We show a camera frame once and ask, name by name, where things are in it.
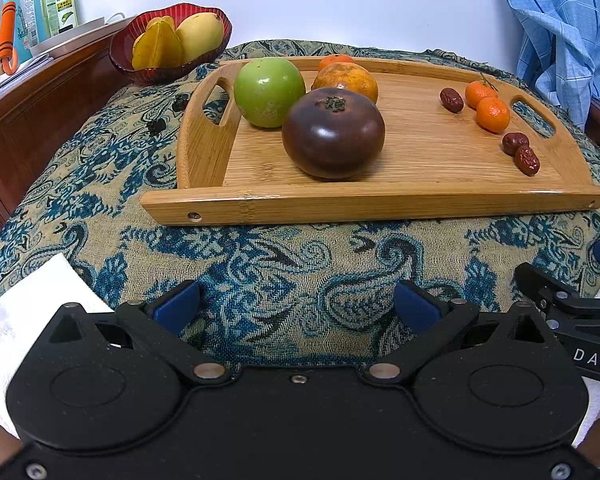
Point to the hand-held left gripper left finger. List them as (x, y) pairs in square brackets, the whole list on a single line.
[(175, 307)]

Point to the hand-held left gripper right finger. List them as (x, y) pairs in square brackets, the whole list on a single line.
[(417, 307)]

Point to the red date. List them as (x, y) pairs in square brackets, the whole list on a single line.
[(515, 142), (526, 160), (451, 100)]

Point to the wooden serving tray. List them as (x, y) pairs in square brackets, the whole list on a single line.
[(430, 170)]

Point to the dark purple tomato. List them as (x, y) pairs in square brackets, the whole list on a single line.
[(332, 132)]

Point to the small mandarin with stem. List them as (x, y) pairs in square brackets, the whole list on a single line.
[(480, 92)]

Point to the large dull orange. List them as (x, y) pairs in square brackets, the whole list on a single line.
[(350, 82)]

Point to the green apple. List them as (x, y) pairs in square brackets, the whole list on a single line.
[(269, 91)]

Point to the bright orange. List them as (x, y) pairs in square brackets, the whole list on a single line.
[(336, 60)]

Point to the paisley patterned blanket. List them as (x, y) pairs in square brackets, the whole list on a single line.
[(280, 270)]

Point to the white towel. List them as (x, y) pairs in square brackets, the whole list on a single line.
[(20, 320)]

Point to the blue checked cloth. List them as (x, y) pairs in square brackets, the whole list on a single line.
[(565, 35)]

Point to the wooden cabinet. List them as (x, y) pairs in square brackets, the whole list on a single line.
[(40, 110)]

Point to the red fruit bowl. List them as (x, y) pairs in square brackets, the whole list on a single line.
[(130, 67)]

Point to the yellow starfruit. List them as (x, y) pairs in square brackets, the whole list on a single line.
[(157, 45)]

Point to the yellow mango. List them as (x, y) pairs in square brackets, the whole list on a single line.
[(200, 35)]

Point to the stack of papers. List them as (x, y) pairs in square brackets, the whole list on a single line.
[(10, 77)]

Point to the white plastic tray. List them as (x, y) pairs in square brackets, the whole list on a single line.
[(70, 40)]

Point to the yellow green bottle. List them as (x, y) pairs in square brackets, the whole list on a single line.
[(47, 10)]

